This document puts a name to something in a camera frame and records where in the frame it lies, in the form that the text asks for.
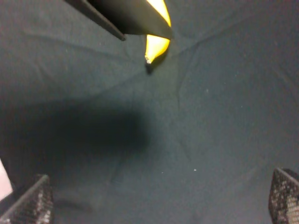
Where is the black tablecloth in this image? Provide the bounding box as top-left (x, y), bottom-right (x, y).
top-left (0, 0), bottom-right (299, 224)

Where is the yellow banana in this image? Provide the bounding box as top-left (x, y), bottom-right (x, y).
top-left (145, 0), bottom-right (171, 64)

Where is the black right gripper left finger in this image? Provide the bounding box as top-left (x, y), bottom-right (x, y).
top-left (0, 175), bottom-right (54, 224)

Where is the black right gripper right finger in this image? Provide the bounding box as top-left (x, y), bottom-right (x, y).
top-left (268, 168), bottom-right (299, 224)

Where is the black leather glasses case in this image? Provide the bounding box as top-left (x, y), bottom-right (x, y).
top-left (66, 0), bottom-right (173, 41)

